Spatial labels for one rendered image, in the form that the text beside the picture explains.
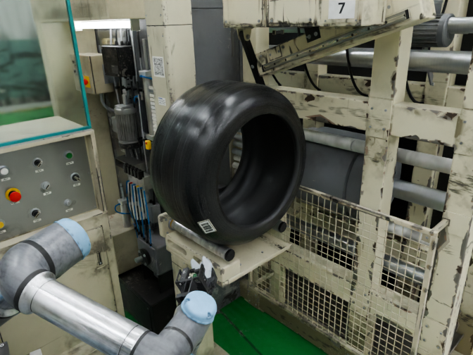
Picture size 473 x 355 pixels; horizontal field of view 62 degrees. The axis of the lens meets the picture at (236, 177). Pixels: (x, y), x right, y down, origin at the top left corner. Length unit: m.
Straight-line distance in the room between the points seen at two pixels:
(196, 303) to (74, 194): 1.05
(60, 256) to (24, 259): 0.08
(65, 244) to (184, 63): 0.83
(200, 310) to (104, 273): 1.14
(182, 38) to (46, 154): 0.70
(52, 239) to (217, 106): 0.59
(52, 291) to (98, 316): 0.12
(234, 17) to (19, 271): 1.13
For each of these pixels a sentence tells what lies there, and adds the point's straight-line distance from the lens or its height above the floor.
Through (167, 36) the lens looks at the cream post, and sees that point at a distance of 1.52.
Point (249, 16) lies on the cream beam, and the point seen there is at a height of 1.68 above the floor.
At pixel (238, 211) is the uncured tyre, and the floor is 0.92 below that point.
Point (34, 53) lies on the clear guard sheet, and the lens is 1.65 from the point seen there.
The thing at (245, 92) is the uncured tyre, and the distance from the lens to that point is 1.28.
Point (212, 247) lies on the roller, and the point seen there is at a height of 0.91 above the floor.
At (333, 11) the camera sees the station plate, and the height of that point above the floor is 1.68.
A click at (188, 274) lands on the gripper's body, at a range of 1.11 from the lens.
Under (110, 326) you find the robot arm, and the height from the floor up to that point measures 1.12.
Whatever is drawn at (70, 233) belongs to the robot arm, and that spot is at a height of 1.20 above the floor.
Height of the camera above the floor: 1.67
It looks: 22 degrees down
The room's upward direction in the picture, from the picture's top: 2 degrees counter-clockwise
